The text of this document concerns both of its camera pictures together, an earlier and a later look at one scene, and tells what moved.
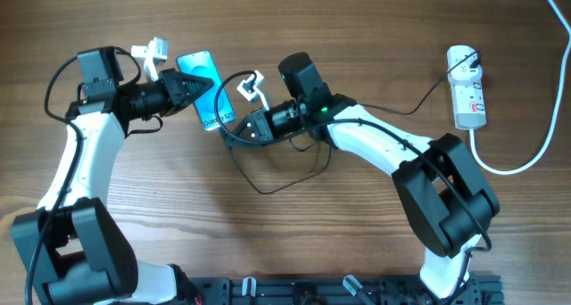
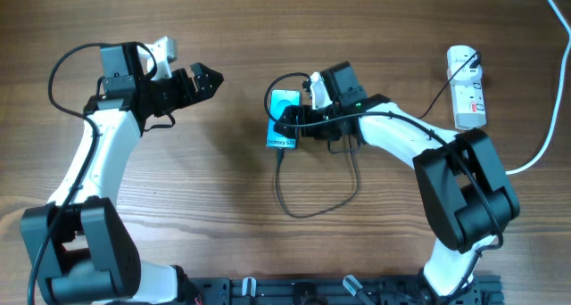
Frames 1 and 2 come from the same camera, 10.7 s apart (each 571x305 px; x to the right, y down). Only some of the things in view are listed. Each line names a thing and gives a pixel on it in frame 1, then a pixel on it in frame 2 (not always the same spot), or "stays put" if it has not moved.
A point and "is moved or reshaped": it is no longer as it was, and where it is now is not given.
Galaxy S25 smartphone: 202,64 is moved or reshaped
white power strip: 468,106 stays put
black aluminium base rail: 475,290 stays put
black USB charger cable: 474,63 → 355,158
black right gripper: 262,127 → 305,112
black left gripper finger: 187,86 → 206,81
